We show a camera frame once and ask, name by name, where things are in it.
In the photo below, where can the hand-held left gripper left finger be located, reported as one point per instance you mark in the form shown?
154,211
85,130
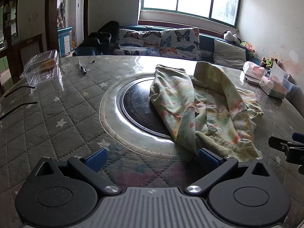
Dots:
96,159

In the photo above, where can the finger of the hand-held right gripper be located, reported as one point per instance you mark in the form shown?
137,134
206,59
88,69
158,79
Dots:
298,139
294,153

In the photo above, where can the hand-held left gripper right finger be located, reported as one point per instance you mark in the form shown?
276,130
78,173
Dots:
209,159

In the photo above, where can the pastel patterned button cardigan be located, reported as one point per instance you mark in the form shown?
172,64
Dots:
185,104

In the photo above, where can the pastel tissue pack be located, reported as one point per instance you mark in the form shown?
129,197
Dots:
273,87

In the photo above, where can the black round hotplate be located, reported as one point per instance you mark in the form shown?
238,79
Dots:
137,104

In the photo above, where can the brown and green plush toy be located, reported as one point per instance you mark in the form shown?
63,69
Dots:
268,63

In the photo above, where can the pink tissue packet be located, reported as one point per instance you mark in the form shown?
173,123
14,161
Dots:
254,69

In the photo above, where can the black marker pen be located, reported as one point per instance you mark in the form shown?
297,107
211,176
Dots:
82,67

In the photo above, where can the clear plastic clamshell container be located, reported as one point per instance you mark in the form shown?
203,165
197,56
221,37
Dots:
41,68

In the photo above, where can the grey pillow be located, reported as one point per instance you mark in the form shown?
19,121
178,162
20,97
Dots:
229,54

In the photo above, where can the butterfly print cushion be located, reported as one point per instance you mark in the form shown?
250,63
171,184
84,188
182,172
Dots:
137,42
180,44

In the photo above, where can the black bag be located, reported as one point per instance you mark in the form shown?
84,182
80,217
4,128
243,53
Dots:
102,38

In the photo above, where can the panda plush toy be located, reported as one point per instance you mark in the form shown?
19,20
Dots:
231,36

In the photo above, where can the blue cabinet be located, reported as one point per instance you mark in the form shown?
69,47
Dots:
64,40

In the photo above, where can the wooden bookshelf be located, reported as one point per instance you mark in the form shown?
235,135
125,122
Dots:
9,19

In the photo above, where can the dark wooden door frame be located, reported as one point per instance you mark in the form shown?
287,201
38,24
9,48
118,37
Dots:
51,16

